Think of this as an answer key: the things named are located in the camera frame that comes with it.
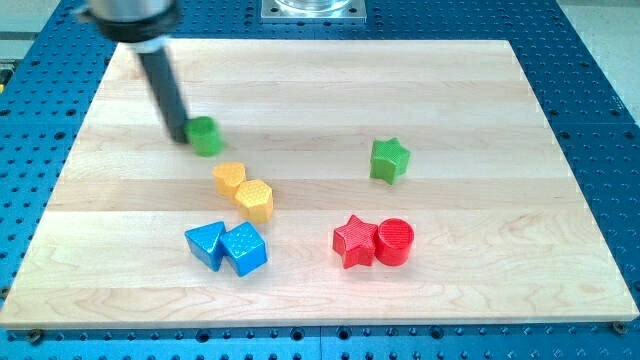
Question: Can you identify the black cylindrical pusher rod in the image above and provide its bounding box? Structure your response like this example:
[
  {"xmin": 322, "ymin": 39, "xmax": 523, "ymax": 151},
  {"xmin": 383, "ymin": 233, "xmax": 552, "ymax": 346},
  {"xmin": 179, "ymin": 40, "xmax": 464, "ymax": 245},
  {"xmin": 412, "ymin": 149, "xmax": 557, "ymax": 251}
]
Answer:
[{"xmin": 138, "ymin": 47, "xmax": 188, "ymax": 144}]

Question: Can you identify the green cylinder block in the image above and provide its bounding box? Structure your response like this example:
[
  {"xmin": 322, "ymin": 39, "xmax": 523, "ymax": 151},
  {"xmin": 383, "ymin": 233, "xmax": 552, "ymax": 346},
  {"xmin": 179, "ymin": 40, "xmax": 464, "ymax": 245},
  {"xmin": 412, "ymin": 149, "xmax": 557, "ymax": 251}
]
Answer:
[{"xmin": 184, "ymin": 116, "xmax": 224, "ymax": 157}]

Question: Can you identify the green star block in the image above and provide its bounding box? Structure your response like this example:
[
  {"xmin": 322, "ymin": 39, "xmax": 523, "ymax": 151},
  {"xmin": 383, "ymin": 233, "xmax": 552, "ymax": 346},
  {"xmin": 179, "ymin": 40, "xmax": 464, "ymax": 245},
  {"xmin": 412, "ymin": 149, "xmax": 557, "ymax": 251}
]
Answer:
[{"xmin": 369, "ymin": 138, "xmax": 411, "ymax": 185}]

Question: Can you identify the red star block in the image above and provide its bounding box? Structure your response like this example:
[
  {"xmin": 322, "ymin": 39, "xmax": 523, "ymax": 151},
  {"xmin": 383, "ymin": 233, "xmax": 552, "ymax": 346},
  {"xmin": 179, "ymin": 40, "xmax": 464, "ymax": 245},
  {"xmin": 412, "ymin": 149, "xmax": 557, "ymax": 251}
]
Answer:
[{"xmin": 332, "ymin": 215, "xmax": 378, "ymax": 269}]

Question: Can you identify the blue perforated metal table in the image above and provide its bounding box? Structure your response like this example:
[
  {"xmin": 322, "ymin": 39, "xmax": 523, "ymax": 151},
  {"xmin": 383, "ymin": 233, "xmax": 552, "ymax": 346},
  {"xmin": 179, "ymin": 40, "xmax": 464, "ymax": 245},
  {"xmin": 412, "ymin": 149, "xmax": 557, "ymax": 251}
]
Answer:
[{"xmin": 1, "ymin": 0, "xmax": 639, "ymax": 359}]

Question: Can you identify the yellow heart block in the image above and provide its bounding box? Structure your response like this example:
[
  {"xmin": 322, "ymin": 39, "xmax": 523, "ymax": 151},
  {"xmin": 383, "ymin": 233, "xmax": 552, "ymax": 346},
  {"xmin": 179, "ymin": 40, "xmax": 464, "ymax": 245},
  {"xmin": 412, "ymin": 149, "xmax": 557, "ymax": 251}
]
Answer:
[{"xmin": 212, "ymin": 161, "xmax": 246, "ymax": 199}]

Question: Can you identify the yellow hexagon block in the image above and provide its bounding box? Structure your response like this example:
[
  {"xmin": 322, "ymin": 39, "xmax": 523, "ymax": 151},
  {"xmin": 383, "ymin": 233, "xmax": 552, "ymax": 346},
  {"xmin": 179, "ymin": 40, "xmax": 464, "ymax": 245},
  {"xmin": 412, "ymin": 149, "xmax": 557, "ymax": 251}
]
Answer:
[{"xmin": 234, "ymin": 179, "xmax": 274, "ymax": 223}]

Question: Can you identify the blue triangle block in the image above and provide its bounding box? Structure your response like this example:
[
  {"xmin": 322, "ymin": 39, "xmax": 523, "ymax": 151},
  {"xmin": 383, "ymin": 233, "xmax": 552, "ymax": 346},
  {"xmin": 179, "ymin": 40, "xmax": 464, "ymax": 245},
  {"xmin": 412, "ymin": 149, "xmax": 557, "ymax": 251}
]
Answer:
[{"xmin": 184, "ymin": 221, "xmax": 226, "ymax": 272}]

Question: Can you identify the blue cube block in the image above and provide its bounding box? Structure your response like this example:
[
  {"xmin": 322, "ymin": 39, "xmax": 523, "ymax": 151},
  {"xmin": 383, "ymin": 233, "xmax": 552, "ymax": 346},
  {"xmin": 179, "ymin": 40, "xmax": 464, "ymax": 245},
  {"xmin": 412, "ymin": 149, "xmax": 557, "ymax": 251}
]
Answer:
[{"xmin": 220, "ymin": 222, "xmax": 268, "ymax": 277}]

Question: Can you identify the light wooden board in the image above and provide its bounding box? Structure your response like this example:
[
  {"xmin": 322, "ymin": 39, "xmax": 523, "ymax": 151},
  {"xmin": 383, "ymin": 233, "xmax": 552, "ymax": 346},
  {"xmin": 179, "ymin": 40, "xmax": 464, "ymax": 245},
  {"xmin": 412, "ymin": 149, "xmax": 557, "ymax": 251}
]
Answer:
[{"xmin": 1, "ymin": 39, "xmax": 638, "ymax": 330}]

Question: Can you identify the red cylinder block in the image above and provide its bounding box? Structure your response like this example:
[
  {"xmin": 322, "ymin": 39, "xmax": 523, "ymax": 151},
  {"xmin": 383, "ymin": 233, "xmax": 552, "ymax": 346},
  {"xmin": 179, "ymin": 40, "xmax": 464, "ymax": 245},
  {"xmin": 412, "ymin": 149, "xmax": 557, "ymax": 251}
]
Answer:
[{"xmin": 375, "ymin": 218, "xmax": 414, "ymax": 266}]

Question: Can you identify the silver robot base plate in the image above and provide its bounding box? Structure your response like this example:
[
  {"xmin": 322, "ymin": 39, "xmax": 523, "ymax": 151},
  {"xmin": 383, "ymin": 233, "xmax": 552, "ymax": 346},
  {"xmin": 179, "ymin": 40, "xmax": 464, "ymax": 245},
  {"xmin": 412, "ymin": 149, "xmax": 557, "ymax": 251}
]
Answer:
[{"xmin": 260, "ymin": 0, "xmax": 367, "ymax": 23}]

